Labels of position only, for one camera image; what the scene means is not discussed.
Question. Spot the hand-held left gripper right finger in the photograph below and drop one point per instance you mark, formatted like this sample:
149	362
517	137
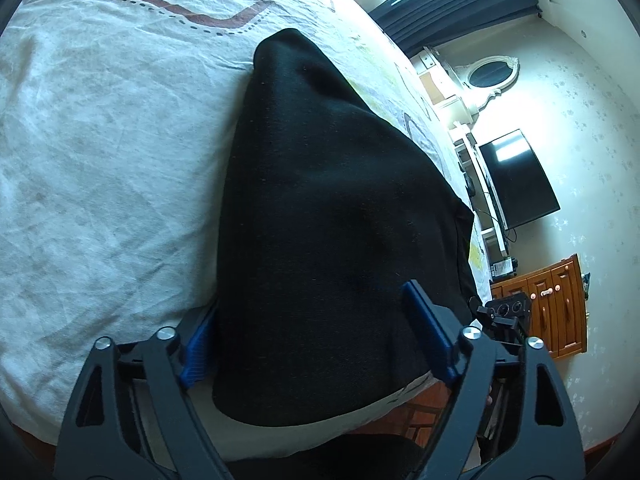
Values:
430	330

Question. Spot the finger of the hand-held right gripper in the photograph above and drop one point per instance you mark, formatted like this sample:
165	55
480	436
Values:
477	306

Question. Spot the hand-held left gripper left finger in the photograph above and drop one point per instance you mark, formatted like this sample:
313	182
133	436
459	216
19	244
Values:
197	355

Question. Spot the black pants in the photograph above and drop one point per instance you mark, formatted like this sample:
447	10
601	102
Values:
325	210

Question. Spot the brown wooden cabinet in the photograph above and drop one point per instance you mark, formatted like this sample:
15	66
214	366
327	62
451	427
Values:
550	310

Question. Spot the small grey electronic box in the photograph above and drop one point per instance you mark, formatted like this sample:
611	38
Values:
505	267

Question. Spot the white television cabinet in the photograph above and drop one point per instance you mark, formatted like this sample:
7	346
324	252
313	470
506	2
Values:
477	195

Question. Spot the black television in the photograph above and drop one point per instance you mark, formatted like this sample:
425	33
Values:
520	180

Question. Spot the patterned white bed sheet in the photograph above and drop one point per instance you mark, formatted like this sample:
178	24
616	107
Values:
100	160

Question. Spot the white dressing table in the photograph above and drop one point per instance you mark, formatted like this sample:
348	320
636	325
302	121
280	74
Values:
445	90

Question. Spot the white oval vanity mirror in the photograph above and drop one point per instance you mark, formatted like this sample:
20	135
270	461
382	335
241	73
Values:
492	74

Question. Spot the dark blue curtain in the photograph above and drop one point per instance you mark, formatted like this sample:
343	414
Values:
450	5

